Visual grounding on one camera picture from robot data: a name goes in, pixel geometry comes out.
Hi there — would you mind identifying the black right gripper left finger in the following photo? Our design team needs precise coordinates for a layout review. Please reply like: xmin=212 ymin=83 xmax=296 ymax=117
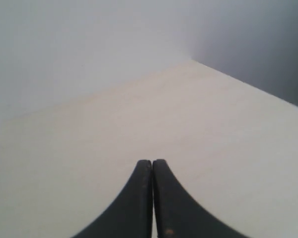
xmin=76 ymin=160 xmax=153 ymax=238

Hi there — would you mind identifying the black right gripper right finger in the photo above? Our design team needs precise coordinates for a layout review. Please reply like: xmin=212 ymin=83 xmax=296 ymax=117
xmin=152 ymin=159 xmax=241 ymax=238

